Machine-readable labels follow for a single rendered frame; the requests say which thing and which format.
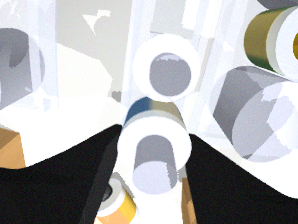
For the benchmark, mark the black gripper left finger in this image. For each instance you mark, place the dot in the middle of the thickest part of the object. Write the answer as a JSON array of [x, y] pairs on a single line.
[[66, 188]]

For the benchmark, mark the orange cube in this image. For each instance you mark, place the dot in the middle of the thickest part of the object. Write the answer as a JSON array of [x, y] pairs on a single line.
[[11, 150]]

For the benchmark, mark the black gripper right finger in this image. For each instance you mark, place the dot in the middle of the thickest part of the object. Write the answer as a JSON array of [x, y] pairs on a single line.
[[224, 193]]

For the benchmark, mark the brown cube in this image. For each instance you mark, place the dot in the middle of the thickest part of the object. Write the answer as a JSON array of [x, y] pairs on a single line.
[[188, 215]]

